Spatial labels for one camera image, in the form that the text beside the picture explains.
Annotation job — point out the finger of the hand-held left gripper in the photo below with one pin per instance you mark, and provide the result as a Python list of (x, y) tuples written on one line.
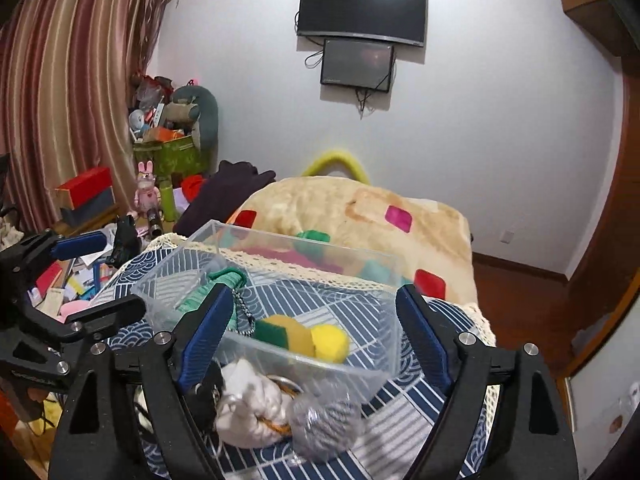
[(80, 246), (107, 312)]

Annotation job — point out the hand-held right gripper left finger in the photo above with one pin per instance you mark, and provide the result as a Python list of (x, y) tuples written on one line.
[(205, 340)]

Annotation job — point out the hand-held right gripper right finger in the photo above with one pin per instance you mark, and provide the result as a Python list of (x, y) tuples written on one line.
[(425, 340)]

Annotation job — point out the clear plastic box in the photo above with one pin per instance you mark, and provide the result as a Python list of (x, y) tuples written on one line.
[(350, 280)]

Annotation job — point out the grey box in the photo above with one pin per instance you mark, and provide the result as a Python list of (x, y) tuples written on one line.
[(92, 210)]

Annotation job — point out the pile of stationery clutter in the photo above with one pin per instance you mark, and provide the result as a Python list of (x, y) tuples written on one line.
[(75, 285)]

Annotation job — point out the black figurine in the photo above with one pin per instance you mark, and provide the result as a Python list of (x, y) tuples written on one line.
[(126, 240)]

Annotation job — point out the black pouch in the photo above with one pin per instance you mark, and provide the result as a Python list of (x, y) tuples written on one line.
[(202, 400)]

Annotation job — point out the red box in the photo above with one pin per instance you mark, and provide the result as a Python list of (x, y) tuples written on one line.
[(82, 185)]

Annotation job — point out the green knitted pouch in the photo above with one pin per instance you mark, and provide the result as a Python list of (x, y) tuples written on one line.
[(220, 277)]

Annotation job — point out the white cloth toy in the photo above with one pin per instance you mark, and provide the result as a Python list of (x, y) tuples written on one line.
[(250, 395)]

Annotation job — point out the blue patterned tablecloth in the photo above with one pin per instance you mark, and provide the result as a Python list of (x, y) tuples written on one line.
[(395, 405)]

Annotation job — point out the black flashlight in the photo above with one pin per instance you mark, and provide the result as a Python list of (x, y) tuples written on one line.
[(155, 222)]

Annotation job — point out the green and yellow sponge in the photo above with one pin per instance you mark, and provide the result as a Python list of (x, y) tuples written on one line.
[(287, 335)]

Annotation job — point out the pink rabbit figure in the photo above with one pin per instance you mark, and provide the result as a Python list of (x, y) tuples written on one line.
[(147, 187)]

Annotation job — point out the yellow foam ball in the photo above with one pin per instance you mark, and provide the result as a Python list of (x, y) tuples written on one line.
[(331, 344)]

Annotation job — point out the green bottle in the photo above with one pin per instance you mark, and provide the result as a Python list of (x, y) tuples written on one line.
[(170, 200)]

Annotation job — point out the red cloth item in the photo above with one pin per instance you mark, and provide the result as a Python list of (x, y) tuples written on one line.
[(192, 187)]

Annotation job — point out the grey mesh ball in bag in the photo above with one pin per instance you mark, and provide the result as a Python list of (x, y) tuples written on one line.
[(325, 420)]

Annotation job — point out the green storage box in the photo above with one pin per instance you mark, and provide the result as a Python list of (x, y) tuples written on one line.
[(175, 157)]

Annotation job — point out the dark purple cloth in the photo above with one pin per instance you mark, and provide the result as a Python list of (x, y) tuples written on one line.
[(220, 195)]

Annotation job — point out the pile of toys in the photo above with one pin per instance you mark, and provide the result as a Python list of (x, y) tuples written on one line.
[(147, 110)]

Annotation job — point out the striped red curtain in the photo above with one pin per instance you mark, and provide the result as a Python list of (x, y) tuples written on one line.
[(75, 85)]

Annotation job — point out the beige blanket with coloured squares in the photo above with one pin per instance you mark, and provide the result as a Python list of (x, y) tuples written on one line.
[(325, 210)]

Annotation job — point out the grey green plush toy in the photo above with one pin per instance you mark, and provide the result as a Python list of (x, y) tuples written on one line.
[(202, 115)]

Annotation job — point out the white cabinet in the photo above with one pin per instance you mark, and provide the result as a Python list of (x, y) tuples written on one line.
[(605, 390)]

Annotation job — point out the yellow fuzzy hoop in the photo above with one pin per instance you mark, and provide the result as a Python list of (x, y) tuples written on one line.
[(332, 153)]

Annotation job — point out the wooden wardrobe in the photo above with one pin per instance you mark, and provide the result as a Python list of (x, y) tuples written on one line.
[(595, 5)]

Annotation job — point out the white wall socket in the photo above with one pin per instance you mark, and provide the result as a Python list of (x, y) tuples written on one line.
[(508, 237)]

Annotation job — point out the wooden door frame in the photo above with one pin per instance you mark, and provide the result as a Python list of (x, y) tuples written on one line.
[(607, 220)]

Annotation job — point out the small black wall monitor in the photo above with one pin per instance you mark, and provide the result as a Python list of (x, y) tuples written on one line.
[(357, 65)]

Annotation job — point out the large black wall television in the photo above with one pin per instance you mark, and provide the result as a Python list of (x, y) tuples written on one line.
[(362, 10)]

